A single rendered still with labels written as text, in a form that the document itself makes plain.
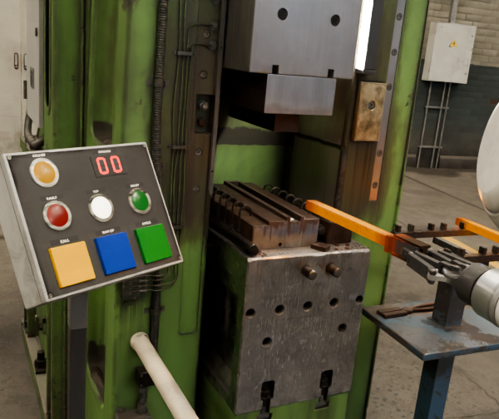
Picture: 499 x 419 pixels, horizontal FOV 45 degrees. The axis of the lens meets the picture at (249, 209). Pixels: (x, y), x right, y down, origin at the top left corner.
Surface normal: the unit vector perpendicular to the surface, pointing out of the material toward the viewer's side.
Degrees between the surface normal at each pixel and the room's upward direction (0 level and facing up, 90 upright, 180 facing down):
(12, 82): 90
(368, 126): 90
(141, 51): 90
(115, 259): 60
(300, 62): 90
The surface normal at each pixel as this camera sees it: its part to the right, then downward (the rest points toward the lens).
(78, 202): 0.71, -0.28
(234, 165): 0.44, 0.27
